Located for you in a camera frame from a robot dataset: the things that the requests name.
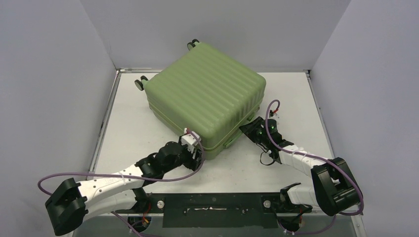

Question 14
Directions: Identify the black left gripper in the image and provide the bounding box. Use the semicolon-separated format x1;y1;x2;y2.
163;137;205;173

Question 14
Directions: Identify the green suitcase with blue lining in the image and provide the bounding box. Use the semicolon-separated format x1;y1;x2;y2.
134;39;266;160

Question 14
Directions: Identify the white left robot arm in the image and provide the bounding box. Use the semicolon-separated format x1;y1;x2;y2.
45;141;205;236

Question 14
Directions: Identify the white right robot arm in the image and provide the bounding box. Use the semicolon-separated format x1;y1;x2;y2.
240;117;364;216

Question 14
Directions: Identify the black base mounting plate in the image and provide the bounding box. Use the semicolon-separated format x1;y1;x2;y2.
117;193;312;229

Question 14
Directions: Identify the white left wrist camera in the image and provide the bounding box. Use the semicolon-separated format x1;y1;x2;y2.
180;128;201;154

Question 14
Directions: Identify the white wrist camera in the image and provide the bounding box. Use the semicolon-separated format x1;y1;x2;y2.
180;128;201;154
269;110;280;119

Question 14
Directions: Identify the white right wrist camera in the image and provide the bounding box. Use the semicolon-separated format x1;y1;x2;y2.
269;110;280;119

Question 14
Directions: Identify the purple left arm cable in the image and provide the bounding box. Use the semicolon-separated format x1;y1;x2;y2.
37;130;207;237

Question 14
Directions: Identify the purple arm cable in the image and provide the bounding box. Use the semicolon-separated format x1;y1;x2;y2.
264;99;365;236
37;130;207;237

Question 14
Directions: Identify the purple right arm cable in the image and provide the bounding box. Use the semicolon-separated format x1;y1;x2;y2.
264;99;365;236

